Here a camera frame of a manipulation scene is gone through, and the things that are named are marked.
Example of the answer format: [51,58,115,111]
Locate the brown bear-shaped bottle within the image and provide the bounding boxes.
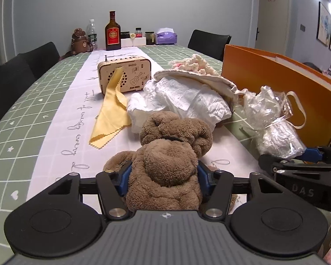
[71,28,93,54]

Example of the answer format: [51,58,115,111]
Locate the clear crumpled plastic bag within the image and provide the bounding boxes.
[243,85,306,160]

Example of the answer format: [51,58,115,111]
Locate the orange box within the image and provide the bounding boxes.
[221,44,331,155]

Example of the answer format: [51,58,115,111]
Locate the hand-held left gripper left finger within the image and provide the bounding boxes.
[45,161,134,220]

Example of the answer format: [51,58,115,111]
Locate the yellow cloth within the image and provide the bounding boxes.
[89,68,131,150]

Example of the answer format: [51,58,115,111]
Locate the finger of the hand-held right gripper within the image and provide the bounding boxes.
[258,154,331,176]
[303,144,331,164]

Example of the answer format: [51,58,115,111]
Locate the cream elastic band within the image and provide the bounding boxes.
[285,91,307,130]

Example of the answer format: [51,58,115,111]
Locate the black chair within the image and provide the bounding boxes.
[0,54,36,136]
[188,29,232,61]
[20,42,60,79]

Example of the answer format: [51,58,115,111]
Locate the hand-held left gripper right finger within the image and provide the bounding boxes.
[197,161,283,219]

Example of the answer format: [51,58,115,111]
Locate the wooden radio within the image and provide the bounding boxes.
[97,55,151,96]

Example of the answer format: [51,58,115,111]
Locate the green checked tablecloth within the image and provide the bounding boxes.
[0,44,331,265]

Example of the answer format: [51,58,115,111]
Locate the white box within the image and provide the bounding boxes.
[120,37,146,47]

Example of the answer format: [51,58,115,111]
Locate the clear water bottle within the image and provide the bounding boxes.
[87,19,98,51]

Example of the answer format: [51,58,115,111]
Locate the brown liquor bottle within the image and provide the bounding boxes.
[105,10,121,51]

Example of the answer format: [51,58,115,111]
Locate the cream door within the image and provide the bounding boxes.
[254,0,291,54]

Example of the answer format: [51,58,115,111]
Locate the brown plush toy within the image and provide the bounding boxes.
[103,111,238,212]

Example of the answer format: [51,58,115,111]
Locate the purple tissue box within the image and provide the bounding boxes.
[155,28,178,45]

